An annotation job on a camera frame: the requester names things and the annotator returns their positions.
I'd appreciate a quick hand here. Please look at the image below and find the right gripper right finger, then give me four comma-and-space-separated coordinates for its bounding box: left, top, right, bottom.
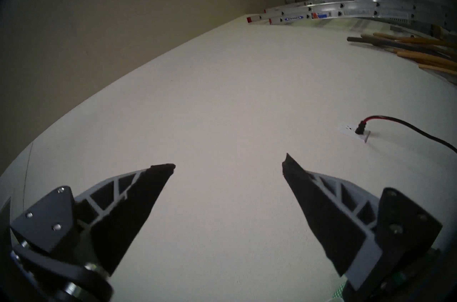
282, 153, 443, 291

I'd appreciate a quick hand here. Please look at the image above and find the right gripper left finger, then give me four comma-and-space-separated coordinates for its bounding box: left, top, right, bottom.
10, 163, 176, 276

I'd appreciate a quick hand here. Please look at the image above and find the wooden pole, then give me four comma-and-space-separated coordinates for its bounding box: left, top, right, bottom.
418, 63, 457, 76
396, 51, 457, 68
373, 32, 457, 48

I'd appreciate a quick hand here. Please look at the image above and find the aluminium extension ladder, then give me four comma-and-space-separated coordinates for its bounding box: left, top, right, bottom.
246, 0, 457, 32

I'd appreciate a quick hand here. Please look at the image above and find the white wall outlet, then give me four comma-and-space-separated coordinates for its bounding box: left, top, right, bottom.
339, 122, 371, 143

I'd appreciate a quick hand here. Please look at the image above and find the black red power cord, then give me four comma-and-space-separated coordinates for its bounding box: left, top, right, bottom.
355, 115, 457, 155

